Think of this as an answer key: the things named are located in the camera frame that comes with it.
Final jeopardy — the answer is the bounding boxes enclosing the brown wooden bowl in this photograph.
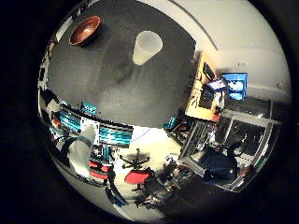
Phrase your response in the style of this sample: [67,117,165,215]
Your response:
[68,15,103,47]

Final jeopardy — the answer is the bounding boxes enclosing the wooden desk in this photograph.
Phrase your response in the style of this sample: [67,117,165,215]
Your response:
[184,50,222,122]

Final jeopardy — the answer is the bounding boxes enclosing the black laptop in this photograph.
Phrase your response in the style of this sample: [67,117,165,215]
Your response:
[202,62,217,82]

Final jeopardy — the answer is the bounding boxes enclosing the person in dark clothes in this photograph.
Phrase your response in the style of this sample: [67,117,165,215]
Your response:
[199,146,257,188]

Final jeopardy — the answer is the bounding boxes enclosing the small teal-lit monitor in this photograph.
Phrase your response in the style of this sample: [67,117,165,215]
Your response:
[80,101,98,117]

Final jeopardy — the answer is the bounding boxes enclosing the black office chair base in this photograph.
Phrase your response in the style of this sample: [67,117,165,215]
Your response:
[119,147,151,171]

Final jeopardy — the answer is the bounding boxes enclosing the person in white shirt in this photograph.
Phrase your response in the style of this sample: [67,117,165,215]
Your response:
[66,124,98,178]

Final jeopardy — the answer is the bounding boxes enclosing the translucent white plastic cup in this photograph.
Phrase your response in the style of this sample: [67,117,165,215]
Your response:
[132,30,164,66]

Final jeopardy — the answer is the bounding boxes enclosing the red office chair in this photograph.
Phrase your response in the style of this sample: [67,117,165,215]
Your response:
[123,169,154,186]

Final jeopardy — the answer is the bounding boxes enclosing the blue-lit monitor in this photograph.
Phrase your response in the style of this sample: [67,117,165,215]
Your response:
[221,72,249,102]

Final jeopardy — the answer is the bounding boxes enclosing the metal frame enclosure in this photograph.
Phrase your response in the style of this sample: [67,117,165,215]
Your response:
[178,107,282,192]

